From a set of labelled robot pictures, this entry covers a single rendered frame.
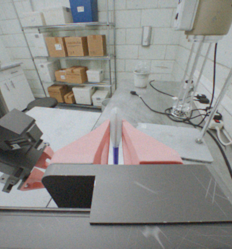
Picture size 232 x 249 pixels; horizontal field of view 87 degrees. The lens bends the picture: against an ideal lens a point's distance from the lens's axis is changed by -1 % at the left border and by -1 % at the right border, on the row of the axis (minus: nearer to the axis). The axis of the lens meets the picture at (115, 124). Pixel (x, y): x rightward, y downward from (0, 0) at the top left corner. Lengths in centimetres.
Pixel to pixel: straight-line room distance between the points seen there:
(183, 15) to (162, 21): 206
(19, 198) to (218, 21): 71
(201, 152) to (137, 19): 220
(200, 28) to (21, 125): 43
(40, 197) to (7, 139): 28
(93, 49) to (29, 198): 209
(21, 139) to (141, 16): 239
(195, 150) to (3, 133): 58
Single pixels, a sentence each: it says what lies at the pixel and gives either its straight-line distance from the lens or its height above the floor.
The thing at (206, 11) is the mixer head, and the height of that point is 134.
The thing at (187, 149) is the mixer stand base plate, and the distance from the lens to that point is 59.
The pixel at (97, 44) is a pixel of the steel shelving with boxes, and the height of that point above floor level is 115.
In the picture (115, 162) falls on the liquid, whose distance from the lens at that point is 16.
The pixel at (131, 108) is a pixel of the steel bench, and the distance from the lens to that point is 82.
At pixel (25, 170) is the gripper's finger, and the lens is 29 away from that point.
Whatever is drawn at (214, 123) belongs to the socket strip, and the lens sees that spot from 77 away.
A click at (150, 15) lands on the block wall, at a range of 248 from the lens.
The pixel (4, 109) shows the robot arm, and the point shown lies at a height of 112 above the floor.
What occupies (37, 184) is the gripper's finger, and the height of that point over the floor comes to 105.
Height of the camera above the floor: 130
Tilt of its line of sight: 36 degrees down
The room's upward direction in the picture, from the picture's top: 2 degrees counter-clockwise
